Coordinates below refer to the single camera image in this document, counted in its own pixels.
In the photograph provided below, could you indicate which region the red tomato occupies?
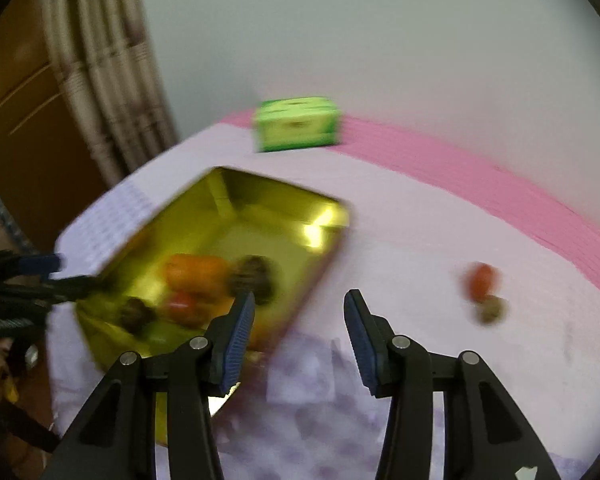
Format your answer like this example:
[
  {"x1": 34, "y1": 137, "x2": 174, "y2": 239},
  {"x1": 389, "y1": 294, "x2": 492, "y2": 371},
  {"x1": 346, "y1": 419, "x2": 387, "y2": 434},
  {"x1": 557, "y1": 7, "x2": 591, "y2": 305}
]
[
  {"x1": 162, "y1": 291, "x2": 206, "y2": 326},
  {"x1": 462, "y1": 262, "x2": 498, "y2": 303}
]

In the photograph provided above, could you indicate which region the dark brown round fruit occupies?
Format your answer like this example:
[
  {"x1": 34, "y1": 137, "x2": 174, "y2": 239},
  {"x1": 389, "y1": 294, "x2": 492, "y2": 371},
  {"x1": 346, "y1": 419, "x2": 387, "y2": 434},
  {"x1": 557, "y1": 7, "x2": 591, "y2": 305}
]
[{"x1": 230, "y1": 255, "x2": 276, "y2": 306}]

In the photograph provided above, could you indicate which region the brown wooden door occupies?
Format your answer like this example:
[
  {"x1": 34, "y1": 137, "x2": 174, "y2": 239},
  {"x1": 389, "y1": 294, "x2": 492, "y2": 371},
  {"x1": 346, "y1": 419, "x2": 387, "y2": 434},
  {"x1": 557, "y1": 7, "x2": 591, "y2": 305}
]
[{"x1": 0, "y1": 0, "x2": 106, "y2": 256}]

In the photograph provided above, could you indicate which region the beige striped curtain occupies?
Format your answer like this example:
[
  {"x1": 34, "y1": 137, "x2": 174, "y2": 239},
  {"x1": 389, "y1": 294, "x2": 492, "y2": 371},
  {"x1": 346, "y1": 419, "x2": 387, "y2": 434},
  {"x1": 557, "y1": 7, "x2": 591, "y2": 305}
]
[{"x1": 42, "y1": 0, "x2": 181, "y2": 188}]

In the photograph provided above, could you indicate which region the maroon tin box gold inside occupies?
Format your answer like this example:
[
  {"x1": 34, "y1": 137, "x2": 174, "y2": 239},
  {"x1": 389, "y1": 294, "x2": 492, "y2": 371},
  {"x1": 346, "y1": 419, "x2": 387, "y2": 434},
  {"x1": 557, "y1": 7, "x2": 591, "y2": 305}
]
[{"x1": 74, "y1": 166, "x2": 353, "y2": 448}]

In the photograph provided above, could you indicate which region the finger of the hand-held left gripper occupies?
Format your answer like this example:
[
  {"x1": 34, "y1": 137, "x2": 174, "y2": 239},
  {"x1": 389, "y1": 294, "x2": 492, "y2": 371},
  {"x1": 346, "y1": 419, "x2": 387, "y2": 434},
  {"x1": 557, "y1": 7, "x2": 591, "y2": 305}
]
[
  {"x1": 0, "y1": 251, "x2": 63, "y2": 278},
  {"x1": 0, "y1": 275, "x2": 106, "y2": 306}
]

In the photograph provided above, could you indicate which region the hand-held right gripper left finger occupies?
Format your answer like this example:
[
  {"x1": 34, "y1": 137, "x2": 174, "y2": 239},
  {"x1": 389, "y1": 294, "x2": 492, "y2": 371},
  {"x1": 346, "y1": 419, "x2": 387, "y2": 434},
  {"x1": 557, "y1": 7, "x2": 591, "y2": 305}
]
[{"x1": 40, "y1": 290, "x2": 257, "y2": 480}]

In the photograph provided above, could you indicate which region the green cardboard box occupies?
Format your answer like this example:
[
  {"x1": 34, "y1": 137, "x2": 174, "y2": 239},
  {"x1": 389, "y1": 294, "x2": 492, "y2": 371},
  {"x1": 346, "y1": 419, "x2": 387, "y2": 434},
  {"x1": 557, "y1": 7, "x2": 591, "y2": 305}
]
[{"x1": 252, "y1": 96, "x2": 342, "y2": 153}]

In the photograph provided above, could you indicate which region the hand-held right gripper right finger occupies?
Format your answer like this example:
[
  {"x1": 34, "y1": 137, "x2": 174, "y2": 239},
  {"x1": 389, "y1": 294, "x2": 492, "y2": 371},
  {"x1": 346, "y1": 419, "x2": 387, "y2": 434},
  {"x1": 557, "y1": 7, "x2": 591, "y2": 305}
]
[{"x1": 343, "y1": 288, "x2": 563, "y2": 480}]

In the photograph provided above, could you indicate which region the pink and purple checked cloth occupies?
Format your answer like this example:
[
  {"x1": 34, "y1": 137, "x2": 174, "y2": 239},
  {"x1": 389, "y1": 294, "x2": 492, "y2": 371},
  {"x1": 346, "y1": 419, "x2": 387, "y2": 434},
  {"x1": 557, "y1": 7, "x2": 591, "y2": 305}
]
[{"x1": 47, "y1": 110, "x2": 600, "y2": 480}]

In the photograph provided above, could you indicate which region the small brown-green kiwi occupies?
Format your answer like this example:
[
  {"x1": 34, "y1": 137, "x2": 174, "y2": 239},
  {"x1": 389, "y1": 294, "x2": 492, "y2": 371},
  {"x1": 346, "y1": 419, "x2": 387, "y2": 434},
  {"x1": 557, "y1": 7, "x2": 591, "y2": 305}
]
[{"x1": 477, "y1": 296, "x2": 508, "y2": 326}]

